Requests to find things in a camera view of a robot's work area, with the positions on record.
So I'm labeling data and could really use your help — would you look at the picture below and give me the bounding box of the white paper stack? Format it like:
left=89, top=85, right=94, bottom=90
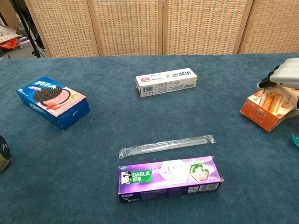
left=0, top=23, right=21, bottom=44

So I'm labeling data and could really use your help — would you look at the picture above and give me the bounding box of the clear plastic wrapped straw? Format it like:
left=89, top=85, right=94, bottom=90
left=118, top=134, right=216, bottom=160

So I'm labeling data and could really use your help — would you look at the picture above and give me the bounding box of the blue carpet table cover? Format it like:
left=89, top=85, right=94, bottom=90
left=0, top=53, right=299, bottom=224

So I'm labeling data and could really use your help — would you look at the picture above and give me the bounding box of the white toothpaste box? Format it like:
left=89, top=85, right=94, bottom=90
left=135, top=68, right=198, bottom=98

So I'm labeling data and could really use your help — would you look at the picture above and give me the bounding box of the orange biscuit stick box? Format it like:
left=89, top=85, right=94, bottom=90
left=240, top=85, right=299, bottom=133

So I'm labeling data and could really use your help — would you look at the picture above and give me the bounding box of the grain jar with black lid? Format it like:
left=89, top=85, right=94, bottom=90
left=0, top=134, right=12, bottom=173

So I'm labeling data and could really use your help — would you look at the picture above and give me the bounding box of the orange plastic bag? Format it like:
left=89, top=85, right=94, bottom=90
left=0, top=38, right=18, bottom=50

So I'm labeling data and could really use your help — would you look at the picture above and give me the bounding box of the blue Oreo cookie box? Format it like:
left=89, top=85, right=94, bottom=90
left=15, top=77, right=91, bottom=131

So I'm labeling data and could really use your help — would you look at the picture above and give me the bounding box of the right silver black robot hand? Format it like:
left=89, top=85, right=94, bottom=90
left=256, top=58, right=299, bottom=91

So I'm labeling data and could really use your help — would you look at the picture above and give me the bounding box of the purple Darlie toothpaste box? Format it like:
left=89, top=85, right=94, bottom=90
left=118, top=155, right=225, bottom=204

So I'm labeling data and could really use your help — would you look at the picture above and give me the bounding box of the wooden wicker folding screen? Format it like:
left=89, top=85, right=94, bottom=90
left=24, top=0, right=299, bottom=58

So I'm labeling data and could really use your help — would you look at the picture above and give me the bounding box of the black tripod stand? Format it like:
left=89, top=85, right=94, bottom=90
left=11, top=0, right=47, bottom=58

